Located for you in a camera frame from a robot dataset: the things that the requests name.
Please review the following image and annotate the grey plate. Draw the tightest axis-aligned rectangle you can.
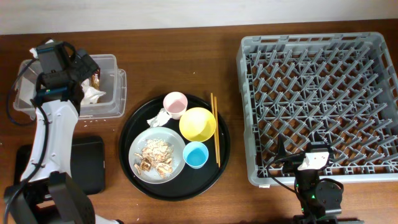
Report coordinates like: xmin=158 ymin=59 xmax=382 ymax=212
xmin=128 ymin=127 xmax=185 ymax=184

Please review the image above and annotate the gold snack wrapper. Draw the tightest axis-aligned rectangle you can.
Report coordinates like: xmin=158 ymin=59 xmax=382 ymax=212
xmin=90 ymin=70 xmax=100 ymax=90

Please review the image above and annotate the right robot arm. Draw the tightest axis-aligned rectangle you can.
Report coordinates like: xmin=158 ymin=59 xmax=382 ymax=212
xmin=275 ymin=133 xmax=344 ymax=224

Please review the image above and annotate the grey dishwasher rack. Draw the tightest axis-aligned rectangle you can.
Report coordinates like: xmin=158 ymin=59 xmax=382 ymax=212
xmin=236 ymin=32 xmax=397 ymax=187

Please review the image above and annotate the food scraps pile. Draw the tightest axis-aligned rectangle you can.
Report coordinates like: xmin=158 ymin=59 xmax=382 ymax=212
xmin=134 ymin=138 xmax=174 ymax=179

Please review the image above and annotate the wooden chopstick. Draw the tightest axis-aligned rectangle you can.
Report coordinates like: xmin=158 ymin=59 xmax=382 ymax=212
xmin=210 ymin=93 xmax=219 ymax=165
xmin=213 ymin=96 xmax=221 ymax=168

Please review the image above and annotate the pink cup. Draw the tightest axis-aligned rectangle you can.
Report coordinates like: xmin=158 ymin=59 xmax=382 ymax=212
xmin=163 ymin=91 xmax=188 ymax=119

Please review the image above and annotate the clear plastic waste bin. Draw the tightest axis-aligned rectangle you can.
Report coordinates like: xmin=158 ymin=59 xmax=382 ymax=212
xmin=12 ymin=54 xmax=127 ymax=120

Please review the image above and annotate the round black serving tray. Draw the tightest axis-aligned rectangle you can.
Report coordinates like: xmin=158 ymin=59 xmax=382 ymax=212
xmin=118 ymin=95 xmax=231 ymax=201

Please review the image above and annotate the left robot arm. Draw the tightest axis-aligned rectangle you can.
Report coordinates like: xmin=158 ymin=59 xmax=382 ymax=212
xmin=3 ymin=39 xmax=110 ymax=223

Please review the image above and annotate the black rectangular tray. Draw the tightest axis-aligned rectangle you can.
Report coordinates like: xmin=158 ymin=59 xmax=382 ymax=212
xmin=13 ymin=136 xmax=106 ymax=195

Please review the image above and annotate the blue cup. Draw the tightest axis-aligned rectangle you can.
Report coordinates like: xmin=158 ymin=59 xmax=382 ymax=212
xmin=183 ymin=141 xmax=209 ymax=169

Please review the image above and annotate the white napkin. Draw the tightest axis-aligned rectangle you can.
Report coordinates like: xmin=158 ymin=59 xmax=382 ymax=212
xmin=81 ymin=79 xmax=106 ymax=105
xmin=147 ymin=108 xmax=172 ymax=128

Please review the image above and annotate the yellow bowl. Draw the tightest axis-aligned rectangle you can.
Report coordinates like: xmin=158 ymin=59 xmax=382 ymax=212
xmin=179 ymin=107 xmax=214 ymax=142

